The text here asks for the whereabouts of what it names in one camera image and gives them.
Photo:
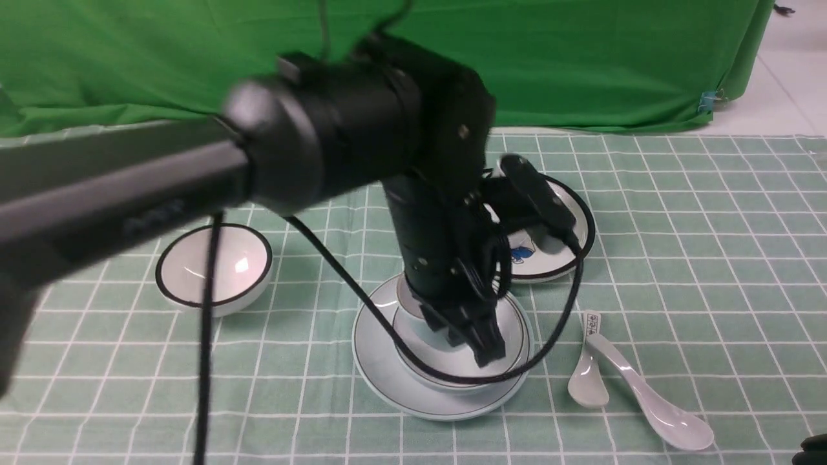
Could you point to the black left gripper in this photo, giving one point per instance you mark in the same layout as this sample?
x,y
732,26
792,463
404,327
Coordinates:
x,y
447,245

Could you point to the light blue bowl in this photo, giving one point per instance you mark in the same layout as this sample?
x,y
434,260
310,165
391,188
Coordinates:
x,y
435,350

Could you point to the long white spoon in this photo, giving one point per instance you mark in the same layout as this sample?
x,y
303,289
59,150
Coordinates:
x,y
673,425

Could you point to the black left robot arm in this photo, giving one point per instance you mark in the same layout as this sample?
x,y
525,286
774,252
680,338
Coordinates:
x,y
392,112

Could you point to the black rimmed patterned plate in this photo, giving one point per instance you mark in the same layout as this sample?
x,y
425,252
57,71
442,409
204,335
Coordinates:
x,y
536,255

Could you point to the light blue plate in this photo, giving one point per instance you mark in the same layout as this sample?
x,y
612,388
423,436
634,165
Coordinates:
x,y
404,386

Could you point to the small patterned white spoon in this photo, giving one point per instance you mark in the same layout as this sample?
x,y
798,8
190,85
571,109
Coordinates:
x,y
585,385

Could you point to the green checkered tablecloth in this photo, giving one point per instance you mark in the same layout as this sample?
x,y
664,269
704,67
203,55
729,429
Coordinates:
x,y
708,270

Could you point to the green backdrop cloth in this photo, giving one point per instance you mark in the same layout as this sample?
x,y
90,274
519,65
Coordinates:
x,y
613,66

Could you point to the blue binder clip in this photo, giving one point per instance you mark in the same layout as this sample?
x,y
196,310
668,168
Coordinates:
x,y
707,102

